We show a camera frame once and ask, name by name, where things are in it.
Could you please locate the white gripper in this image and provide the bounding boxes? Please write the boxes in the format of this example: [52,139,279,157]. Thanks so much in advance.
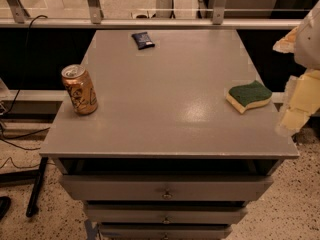
[273,1,320,137]

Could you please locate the green and yellow sponge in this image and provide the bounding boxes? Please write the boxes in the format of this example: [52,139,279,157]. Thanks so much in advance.
[226,81,272,114]

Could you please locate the blue rxbar wrapper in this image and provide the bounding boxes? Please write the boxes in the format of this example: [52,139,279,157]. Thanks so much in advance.
[131,32,155,50]

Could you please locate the grey drawer cabinet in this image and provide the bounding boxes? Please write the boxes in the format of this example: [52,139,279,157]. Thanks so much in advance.
[39,29,300,240]

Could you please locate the gold soda can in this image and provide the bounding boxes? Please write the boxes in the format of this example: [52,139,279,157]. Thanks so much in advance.
[61,64,98,115]

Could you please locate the middle grey drawer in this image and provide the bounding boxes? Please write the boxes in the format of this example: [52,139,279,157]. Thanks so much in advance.
[84,203,247,224]

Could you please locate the grey drawer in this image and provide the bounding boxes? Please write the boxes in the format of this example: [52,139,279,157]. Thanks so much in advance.
[60,175,273,201]
[100,224,232,240]
[84,203,247,224]

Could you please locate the bottom grey drawer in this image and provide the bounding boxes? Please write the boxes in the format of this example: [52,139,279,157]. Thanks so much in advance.
[100,224,232,240]

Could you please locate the top grey drawer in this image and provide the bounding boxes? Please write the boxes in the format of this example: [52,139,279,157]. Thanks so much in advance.
[60,175,273,201]

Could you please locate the black metal stand leg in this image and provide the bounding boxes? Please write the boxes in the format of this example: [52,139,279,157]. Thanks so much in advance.
[26,157,48,218]

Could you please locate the metal railing frame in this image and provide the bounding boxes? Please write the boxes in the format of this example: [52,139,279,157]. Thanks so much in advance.
[0,0,309,29]

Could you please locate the black cable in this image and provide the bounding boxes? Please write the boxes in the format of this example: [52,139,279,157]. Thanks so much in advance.
[0,14,51,170]

